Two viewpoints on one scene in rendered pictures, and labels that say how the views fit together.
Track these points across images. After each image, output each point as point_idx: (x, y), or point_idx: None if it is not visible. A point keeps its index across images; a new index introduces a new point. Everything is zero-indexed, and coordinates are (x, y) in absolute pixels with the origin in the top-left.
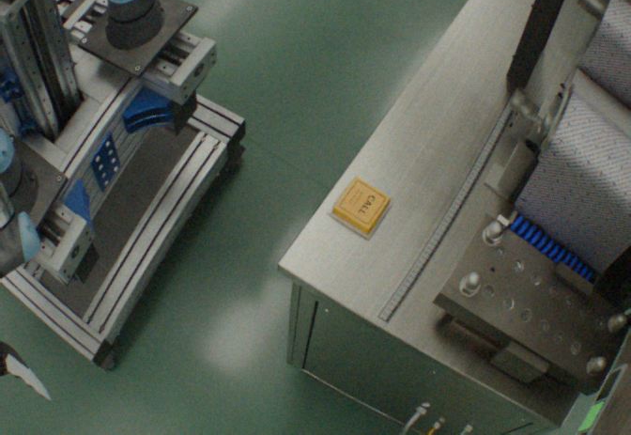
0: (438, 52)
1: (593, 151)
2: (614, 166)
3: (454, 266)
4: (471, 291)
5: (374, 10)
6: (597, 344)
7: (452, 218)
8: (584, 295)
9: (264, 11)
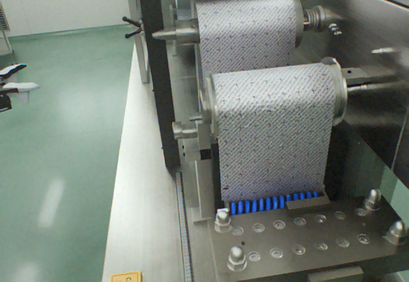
0: (119, 183)
1: (252, 87)
2: (275, 83)
3: (213, 278)
4: (242, 262)
5: (85, 237)
6: (376, 224)
7: (188, 254)
8: (326, 206)
9: (22, 277)
